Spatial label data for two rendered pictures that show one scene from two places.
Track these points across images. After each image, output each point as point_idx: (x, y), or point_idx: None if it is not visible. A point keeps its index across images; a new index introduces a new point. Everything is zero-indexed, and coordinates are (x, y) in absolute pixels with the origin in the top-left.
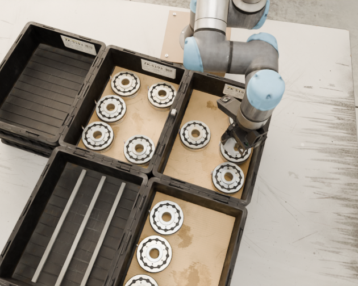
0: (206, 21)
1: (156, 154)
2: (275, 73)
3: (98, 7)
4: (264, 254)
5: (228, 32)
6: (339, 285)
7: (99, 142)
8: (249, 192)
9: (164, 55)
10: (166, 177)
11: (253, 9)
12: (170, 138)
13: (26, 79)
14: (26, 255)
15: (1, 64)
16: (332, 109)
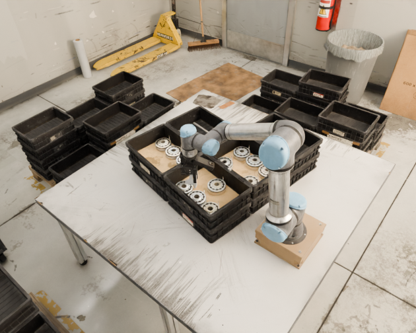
0: (231, 123)
1: (212, 156)
2: (190, 131)
3: (356, 202)
4: (141, 207)
5: (286, 246)
6: (100, 229)
7: (237, 150)
8: (168, 178)
9: None
10: (199, 155)
11: (266, 211)
12: (218, 167)
13: None
14: (205, 123)
15: None
16: (189, 299)
